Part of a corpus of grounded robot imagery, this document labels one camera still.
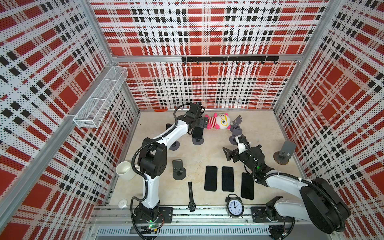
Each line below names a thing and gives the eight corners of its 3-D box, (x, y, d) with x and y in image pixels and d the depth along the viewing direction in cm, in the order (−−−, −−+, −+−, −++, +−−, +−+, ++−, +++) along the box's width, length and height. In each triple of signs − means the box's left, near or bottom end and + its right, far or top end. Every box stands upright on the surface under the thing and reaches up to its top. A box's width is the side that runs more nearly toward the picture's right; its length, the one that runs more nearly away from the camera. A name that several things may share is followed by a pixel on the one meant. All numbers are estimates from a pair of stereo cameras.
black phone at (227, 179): (221, 191, 84) (222, 189, 82) (221, 167, 93) (222, 165, 91) (233, 192, 83) (234, 191, 81) (232, 168, 92) (233, 166, 91)
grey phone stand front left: (173, 180, 87) (170, 172, 79) (174, 167, 93) (172, 159, 84) (185, 180, 87) (183, 172, 79) (186, 167, 93) (184, 159, 84)
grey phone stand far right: (271, 160, 95) (276, 152, 88) (278, 145, 102) (283, 137, 95) (283, 167, 92) (290, 160, 85) (290, 152, 99) (297, 144, 92)
